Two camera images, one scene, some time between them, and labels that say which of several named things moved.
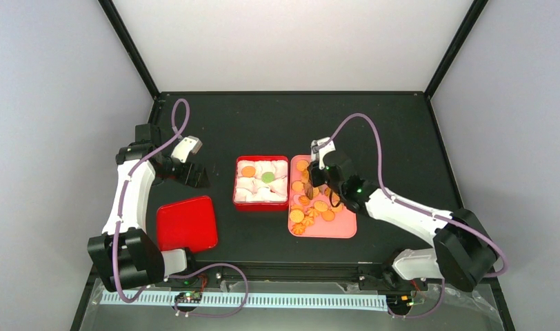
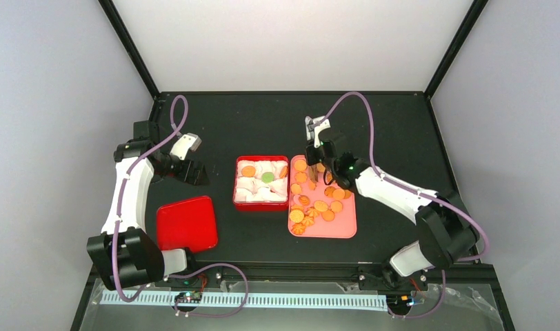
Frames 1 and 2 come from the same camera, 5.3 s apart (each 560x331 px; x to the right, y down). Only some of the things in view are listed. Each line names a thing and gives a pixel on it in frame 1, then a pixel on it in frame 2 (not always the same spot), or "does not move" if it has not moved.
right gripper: [315, 180] to [310, 158]
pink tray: [315, 218] does not move
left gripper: [194, 181] does not move
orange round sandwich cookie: [248, 171] does not move
